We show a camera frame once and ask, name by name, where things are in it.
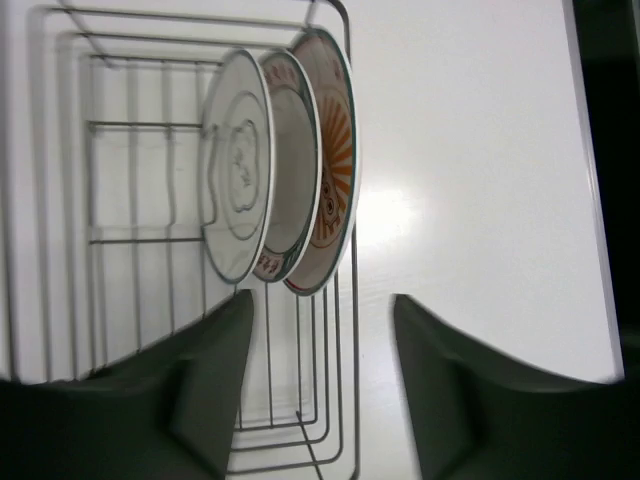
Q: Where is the orange sunburst patterned plate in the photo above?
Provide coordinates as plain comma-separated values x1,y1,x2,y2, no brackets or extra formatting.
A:
285,27,362,296

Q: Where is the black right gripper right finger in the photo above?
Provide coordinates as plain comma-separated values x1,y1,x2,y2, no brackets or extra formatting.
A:
392,294,639,479

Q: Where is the metal wire dish rack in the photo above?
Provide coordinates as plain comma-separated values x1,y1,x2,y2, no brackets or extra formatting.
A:
1,1,362,479

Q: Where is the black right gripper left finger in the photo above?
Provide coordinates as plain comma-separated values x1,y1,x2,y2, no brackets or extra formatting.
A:
1,290,254,479

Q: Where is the white plate with grey emblem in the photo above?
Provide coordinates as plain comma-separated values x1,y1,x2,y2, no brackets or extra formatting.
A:
198,48,276,285

